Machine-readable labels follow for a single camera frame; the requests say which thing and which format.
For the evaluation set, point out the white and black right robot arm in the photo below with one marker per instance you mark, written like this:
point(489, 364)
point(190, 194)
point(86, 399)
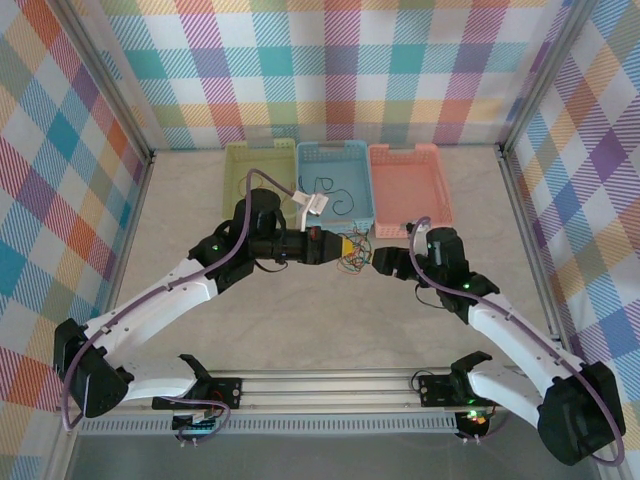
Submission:
point(495, 340)

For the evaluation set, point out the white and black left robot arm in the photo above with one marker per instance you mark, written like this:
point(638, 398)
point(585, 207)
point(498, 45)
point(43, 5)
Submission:
point(165, 305)

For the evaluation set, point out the salmon pink plastic basket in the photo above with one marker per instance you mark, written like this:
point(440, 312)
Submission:
point(410, 190)

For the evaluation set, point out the light blue plastic basket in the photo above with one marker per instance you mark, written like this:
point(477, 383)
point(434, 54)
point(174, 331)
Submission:
point(345, 165)

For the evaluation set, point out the yellow-green plastic basket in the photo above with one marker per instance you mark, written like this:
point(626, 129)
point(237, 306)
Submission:
point(260, 160)

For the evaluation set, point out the aluminium right side rail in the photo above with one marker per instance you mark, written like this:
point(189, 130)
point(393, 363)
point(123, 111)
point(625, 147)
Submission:
point(525, 235)

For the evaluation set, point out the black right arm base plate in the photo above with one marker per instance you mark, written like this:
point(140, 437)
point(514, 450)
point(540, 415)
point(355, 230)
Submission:
point(435, 390)

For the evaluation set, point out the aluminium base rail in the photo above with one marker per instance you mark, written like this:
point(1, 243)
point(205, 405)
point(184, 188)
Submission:
point(325, 390)

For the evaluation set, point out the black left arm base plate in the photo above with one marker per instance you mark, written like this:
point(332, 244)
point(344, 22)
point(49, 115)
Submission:
point(227, 390)

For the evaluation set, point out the aluminium left side rail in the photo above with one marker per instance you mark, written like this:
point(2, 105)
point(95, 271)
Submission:
point(127, 250)

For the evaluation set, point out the aluminium right corner post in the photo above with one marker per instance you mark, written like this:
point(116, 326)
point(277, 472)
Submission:
point(540, 85)

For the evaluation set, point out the aluminium corner post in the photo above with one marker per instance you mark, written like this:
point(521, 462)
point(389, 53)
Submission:
point(115, 90)
point(540, 85)

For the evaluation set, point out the aluminium left corner post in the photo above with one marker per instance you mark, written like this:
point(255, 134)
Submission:
point(115, 90)

